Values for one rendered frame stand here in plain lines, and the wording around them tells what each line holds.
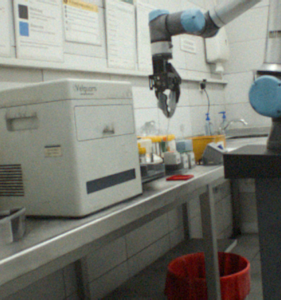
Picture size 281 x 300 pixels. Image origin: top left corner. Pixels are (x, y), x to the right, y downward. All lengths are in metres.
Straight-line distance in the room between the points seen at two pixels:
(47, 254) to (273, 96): 0.77
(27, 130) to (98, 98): 0.18
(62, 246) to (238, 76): 3.27
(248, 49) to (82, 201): 3.15
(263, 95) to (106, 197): 0.54
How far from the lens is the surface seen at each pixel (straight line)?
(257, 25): 3.99
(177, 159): 1.56
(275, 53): 1.33
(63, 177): 0.98
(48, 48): 1.95
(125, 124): 1.14
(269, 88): 1.30
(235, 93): 3.99
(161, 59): 1.56
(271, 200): 1.44
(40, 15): 1.94
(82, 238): 0.91
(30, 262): 0.80
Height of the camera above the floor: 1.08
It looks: 3 degrees down
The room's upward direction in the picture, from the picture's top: 5 degrees counter-clockwise
